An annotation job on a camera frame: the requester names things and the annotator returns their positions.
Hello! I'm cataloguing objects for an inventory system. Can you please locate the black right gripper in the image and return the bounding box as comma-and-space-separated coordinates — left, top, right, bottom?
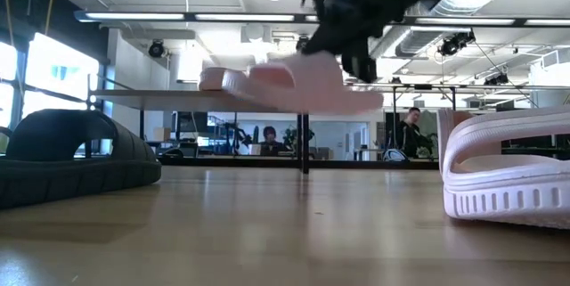
302, 9, 393, 85

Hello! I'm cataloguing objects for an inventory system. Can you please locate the black rubber slide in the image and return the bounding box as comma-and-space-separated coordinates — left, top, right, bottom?
0, 108, 163, 210

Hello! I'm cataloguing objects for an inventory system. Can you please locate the wooden shelf with black legs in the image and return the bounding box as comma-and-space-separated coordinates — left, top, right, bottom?
86, 74, 312, 176

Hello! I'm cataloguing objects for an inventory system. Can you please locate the black beam with light strips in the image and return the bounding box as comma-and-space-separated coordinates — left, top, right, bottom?
73, 9, 570, 29

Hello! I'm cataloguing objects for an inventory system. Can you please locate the person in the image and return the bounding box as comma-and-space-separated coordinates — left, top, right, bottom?
395, 106, 432, 159
259, 125, 290, 157

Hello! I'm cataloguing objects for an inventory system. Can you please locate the black aluminium rig frame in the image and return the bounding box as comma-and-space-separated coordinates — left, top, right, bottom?
158, 156, 440, 171

